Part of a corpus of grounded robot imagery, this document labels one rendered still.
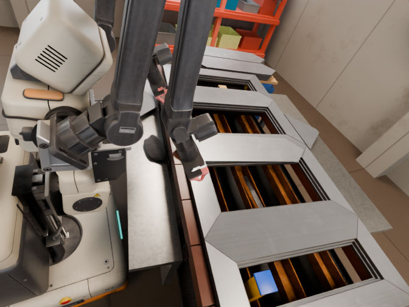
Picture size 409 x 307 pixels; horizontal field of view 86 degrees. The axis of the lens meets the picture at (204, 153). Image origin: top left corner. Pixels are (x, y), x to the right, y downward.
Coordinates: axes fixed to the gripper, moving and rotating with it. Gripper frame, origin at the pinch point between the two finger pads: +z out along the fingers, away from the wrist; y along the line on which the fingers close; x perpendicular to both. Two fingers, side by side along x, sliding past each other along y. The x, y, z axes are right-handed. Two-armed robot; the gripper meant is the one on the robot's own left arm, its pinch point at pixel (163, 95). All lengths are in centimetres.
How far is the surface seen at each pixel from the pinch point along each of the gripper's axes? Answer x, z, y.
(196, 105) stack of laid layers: -15.9, 26.3, 13.3
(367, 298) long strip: -35, 34, -98
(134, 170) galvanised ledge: 27.9, 21.3, -15.8
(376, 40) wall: -265, 121, 93
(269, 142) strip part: -43, 37, -24
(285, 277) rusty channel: -15, 43, -82
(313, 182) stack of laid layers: -51, 44, -52
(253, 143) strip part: -33, 33, -23
